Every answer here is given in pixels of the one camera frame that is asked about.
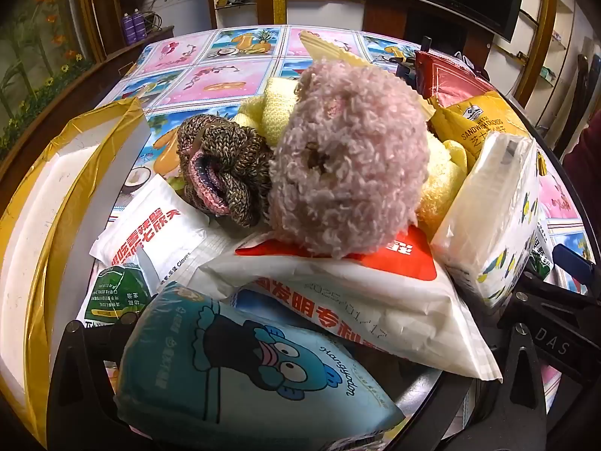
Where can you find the large white packet red label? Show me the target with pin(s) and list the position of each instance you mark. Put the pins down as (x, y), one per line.
(366, 300)

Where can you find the yellow cracker snack packet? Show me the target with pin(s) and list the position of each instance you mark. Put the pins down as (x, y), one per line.
(479, 120)

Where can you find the dark red foil packet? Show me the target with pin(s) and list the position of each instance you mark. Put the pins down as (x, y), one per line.
(446, 80)

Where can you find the white printed tissue pack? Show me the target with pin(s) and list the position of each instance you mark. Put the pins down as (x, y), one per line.
(493, 216)

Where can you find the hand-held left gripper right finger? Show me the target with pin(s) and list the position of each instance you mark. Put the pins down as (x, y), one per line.
(516, 336)

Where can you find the white plastic bag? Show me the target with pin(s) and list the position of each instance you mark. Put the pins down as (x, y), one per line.
(466, 60)

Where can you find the person in maroon top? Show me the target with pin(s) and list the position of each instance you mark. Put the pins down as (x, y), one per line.
(584, 155)

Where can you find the brown knit glove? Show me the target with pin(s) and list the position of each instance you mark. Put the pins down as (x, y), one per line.
(225, 169)

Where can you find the light blue cartoon packet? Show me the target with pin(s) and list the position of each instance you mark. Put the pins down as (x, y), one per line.
(234, 371)

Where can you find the white box with gold tape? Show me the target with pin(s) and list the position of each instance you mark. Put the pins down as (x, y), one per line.
(51, 225)

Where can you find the green and white packet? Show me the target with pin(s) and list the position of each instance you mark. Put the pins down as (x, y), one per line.
(112, 298)
(541, 251)

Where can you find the pink fluffy knit hat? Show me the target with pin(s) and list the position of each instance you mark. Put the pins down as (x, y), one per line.
(347, 159)

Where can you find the pale yellow towel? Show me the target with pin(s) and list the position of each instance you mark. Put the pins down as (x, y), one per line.
(277, 103)

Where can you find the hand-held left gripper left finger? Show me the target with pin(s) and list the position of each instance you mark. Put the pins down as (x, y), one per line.
(105, 342)

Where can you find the white glove packet red print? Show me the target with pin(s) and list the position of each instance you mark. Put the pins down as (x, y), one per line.
(145, 239)

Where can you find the flower wall mural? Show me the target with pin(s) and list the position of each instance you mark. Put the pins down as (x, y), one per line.
(37, 47)

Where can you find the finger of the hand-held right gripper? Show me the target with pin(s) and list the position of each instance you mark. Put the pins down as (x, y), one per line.
(573, 263)

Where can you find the printed fruit tablecloth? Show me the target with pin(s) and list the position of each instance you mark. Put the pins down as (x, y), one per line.
(211, 56)

